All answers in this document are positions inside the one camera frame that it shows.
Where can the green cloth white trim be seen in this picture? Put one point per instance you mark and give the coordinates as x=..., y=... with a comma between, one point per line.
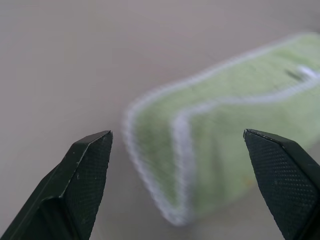
x=225, y=130

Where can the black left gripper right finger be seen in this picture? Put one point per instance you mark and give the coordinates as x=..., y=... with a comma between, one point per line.
x=287, y=185

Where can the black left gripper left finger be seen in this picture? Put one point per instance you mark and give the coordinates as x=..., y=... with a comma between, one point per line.
x=75, y=190

